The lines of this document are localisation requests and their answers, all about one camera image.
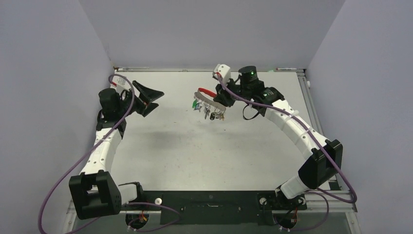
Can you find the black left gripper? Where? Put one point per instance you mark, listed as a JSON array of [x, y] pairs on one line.
[[146, 95]]

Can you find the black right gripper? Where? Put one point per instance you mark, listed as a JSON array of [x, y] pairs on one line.
[[222, 97]]

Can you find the metal key holder red handle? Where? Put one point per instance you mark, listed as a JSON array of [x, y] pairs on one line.
[[206, 97]]

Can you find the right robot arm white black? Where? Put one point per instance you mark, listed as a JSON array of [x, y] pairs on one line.
[[322, 156]]

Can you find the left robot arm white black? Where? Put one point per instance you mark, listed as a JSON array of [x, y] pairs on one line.
[[94, 191]]

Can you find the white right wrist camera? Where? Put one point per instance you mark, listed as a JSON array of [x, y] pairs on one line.
[[223, 71]]

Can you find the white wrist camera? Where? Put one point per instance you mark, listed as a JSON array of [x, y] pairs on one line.
[[223, 71], [119, 88]]

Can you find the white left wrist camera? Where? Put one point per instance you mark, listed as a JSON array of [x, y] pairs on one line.
[[119, 88]]

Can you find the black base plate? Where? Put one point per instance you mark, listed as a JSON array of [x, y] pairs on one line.
[[216, 207]]

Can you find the aluminium frame rail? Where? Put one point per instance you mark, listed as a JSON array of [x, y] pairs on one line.
[[95, 194]]

